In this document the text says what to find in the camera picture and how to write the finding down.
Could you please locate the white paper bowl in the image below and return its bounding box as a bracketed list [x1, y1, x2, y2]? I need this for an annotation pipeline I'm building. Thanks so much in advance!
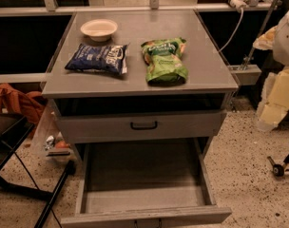
[80, 19, 118, 42]

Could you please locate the grey drawer cabinet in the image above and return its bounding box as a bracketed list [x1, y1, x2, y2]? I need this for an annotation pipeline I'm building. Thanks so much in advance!
[43, 9, 238, 151]

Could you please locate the clear plastic trash bin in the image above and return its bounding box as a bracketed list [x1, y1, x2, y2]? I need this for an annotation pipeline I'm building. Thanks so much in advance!
[30, 104, 71, 157]

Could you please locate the grey drawer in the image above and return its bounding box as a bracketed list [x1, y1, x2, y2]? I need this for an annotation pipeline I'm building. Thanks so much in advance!
[56, 110, 226, 143]
[61, 139, 231, 228]

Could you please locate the metal clamp pole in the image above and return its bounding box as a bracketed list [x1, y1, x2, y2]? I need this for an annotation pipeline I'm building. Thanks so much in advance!
[229, 0, 281, 86]

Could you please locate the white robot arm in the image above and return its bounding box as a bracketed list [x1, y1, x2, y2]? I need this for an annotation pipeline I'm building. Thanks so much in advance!
[253, 10, 289, 132]

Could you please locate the black metal stand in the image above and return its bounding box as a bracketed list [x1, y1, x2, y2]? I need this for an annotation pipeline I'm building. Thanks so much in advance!
[0, 112, 76, 228]

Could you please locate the black caster wheel stand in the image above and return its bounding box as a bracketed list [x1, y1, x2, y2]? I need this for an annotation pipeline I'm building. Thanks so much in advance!
[267, 154, 289, 177]

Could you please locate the orange cloth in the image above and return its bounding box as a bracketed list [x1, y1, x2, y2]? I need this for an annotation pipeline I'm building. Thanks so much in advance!
[0, 84, 47, 125]

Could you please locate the green snack bag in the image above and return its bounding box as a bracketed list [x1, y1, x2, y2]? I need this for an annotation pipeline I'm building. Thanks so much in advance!
[141, 37, 188, 85]

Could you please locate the blue chip bag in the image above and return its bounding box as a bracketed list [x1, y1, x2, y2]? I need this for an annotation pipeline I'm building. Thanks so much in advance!
[65, 44, 127, 75]

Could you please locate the white power cable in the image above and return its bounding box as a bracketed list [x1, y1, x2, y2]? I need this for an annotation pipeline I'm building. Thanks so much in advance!
[218, 7, 245, 53]

